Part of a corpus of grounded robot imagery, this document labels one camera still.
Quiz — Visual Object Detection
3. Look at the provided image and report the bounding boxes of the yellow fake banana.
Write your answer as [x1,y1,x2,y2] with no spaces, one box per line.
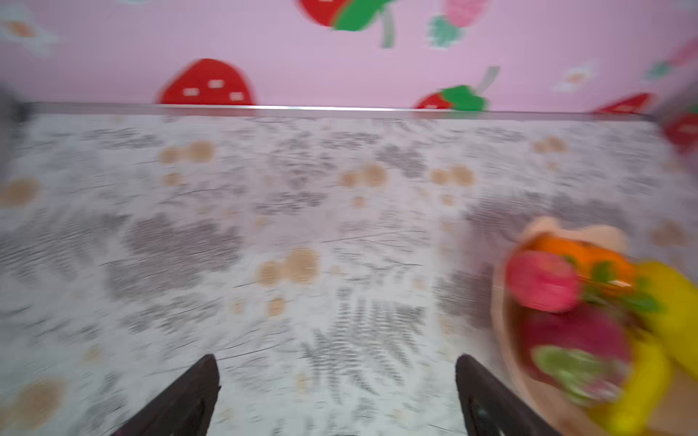
[587,332,673,435]

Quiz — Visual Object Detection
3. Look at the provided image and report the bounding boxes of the small red fake apple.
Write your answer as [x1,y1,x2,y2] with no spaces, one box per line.
[505,251,581,312]

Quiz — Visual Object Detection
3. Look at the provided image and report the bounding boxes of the magenta fake dragon fruit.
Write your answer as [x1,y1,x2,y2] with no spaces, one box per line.
[518,305,633,406]

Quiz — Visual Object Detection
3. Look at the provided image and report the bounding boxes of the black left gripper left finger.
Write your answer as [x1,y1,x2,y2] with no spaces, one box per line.
[113,354,220,436]

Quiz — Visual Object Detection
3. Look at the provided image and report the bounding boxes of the pink wavy fruit bowl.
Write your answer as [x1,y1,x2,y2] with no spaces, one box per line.
[491,216,697,435]

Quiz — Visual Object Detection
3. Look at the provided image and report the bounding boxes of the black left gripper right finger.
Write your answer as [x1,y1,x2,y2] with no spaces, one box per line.
[456,355,560,436]

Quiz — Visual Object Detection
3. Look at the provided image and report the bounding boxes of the orange tangerine pair with leaves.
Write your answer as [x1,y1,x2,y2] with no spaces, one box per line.
[527,233,661,314]

